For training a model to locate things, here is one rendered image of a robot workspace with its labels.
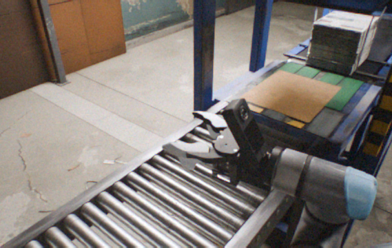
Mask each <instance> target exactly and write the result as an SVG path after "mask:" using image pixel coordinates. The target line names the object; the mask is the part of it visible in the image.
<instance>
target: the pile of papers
mask: <svg viewBox="0 0 392 248"><path fill-rule="evenodd" d="M371 19H372V17H369V16H364V15H358V14H349V12H338V11H333V12H331V13H329V14H327V15H326V16H324V18H322V19H320V20H319V21H316V22H315V23H313V24H312V29H311V38H310V47H309V52H308V53H307V58H306V62H305V64H308V65H314V66H317V67H320V68H325V69H328V70H333V71H336V72H341V73H342V74H347V75H351V74H352V73H353V72H354V71H355V69H356V67H357V64H358V60H359V58H360V53H361V50H362V46H363V43H364V40H365V36H366V34H367V30H368V26H369V24H370V22H371ZM377 21H378V18H377V17H374V19H373V21H372V24H371V27H370V29H369V33H368V37H367V40H366V43H365V45H364V49H363V53H362V57H361V59H360V63H359V65H360V64H361V63H362V62H363V61H364V60H365V59H366V58H367V57H368V54H369V49H370V47H371V43H372V40H373V37H374V34H375V29H376V24H377ZM358 67H359V66H358Z"/></svg>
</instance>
